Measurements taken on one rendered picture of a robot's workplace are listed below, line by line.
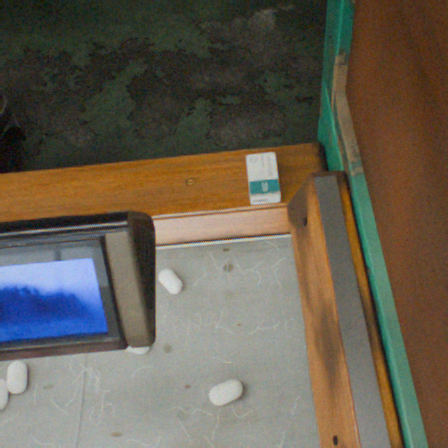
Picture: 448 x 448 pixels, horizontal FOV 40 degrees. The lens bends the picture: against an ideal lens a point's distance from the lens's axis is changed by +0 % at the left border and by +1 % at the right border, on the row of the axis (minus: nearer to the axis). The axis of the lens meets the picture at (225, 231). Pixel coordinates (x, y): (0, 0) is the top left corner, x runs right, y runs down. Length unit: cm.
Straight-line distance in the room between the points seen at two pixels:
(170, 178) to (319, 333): 29
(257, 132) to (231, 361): 121
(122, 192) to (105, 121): 117
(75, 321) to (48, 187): 47
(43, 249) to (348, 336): 30
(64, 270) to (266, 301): 40
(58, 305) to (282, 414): 36
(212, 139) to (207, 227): 109
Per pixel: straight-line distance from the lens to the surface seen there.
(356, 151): 63
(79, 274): 32
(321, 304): 57
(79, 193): 77
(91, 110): 196
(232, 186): 74
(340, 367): 54
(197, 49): 207
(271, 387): 65
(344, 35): 63
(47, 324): 34
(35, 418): 69
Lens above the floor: 136
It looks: 58 degrees down
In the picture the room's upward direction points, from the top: 8 degrees counter-clockwise
